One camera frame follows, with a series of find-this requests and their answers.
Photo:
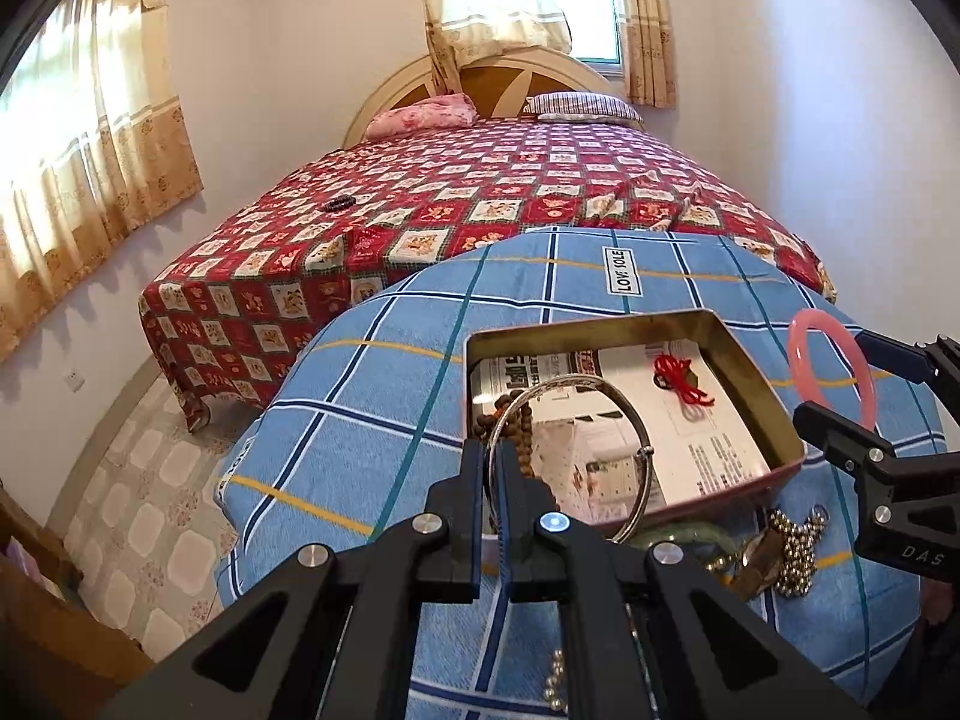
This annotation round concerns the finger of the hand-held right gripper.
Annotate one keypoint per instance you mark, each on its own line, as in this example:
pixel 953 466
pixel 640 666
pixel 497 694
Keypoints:
pixel 840 431
pixel 892 360

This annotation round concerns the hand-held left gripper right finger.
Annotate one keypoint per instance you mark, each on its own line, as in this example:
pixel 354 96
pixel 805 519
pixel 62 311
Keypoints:
pixel 509 540

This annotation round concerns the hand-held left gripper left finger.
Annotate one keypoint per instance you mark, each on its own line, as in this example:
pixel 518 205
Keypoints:
pixel 478 532

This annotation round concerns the pink bangle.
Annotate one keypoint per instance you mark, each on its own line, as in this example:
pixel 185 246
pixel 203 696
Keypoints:
pixel 793 367

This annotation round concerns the silver bangle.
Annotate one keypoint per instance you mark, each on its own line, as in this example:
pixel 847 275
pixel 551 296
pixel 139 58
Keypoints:
pixel 647 453

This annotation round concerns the green jade bangle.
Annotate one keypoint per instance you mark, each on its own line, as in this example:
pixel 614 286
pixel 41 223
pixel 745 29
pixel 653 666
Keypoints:
pixel 697 536

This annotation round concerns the pink metal tin box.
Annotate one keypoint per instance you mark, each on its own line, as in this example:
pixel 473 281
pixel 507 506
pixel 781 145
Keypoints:
pixel 585 330

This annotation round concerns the printed paper liner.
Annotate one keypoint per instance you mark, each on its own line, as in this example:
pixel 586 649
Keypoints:
pixel 712 457

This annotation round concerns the blue plaid cloth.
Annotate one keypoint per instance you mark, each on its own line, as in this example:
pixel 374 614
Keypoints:
pixel 375 390

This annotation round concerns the red patterned bedsheet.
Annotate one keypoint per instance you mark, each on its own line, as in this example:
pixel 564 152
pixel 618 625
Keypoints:
pixel 450 187

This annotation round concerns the small black object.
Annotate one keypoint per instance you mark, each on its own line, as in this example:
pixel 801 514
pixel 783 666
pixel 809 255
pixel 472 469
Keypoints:
pixel 338 203

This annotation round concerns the striped pillow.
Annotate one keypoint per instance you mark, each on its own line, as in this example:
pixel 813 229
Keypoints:
pixel 585 106

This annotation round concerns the beige floral curtain panel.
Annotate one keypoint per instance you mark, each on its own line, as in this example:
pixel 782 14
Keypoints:
pixel 487 0
pixel 649 22

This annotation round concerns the pink floral pillow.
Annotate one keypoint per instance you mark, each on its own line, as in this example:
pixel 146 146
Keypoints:
pixel 424 116

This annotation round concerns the brown wooden furniture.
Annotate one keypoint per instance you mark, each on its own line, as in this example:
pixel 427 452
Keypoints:
pixel 45 637

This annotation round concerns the cream wooden headboard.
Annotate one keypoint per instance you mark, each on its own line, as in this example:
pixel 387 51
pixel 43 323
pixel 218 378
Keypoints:
pixel 495 79

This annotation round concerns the window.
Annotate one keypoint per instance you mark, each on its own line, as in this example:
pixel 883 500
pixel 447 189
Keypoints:
pixel 592 7

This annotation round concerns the wide beige floral curtain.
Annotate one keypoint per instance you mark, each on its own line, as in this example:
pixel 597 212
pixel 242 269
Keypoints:
pixel 90 165

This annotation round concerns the white wall outlet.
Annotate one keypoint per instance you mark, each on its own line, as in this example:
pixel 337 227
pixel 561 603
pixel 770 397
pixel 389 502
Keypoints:
pixel 76 381

